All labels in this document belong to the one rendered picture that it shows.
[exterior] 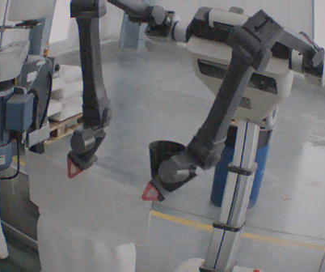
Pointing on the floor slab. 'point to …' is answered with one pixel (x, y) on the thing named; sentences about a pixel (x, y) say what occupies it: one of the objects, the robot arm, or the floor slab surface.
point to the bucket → (166, 147)
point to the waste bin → (232, 159)
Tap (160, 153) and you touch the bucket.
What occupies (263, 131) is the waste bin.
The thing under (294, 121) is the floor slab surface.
